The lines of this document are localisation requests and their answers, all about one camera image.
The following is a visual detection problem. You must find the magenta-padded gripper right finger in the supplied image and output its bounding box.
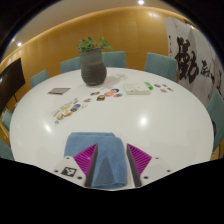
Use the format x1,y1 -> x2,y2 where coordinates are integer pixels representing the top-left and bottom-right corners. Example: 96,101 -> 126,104
126,143 -> 173,188

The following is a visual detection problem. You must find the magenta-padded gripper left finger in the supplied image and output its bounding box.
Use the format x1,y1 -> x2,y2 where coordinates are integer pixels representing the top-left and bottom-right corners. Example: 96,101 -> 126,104
52,143 -> 100,188

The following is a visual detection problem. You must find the blue terry towel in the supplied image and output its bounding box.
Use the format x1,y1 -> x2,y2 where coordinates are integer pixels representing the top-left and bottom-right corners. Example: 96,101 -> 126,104
63,131 -> 130,191

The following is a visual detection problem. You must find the sheet of colourful stickers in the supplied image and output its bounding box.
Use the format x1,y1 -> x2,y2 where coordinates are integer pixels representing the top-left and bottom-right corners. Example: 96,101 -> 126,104
51,97 -> 90,125

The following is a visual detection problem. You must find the flat white box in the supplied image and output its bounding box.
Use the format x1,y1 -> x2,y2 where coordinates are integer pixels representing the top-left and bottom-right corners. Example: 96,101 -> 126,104
122,81 -> 152,96

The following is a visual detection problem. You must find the small green object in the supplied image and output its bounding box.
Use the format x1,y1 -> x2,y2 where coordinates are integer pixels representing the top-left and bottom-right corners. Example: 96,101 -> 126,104
143,81 -> 155,91

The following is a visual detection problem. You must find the black television screen on stand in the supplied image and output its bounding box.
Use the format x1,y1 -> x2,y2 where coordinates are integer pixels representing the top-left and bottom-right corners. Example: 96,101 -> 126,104
0,57 -> 27,116

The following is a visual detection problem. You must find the potted plant in grey vase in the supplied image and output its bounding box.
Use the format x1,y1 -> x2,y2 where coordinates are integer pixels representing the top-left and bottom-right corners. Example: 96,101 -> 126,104
76,36 -> 114,87

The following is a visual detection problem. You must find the group of teal chairs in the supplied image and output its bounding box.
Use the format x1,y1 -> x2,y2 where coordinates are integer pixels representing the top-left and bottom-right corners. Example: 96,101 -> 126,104
0,50 -> 224,162

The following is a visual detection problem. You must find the white calligraphy folding screen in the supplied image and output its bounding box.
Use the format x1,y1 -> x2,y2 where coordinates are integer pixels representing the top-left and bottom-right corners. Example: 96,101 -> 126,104
162,16 -> 224,108

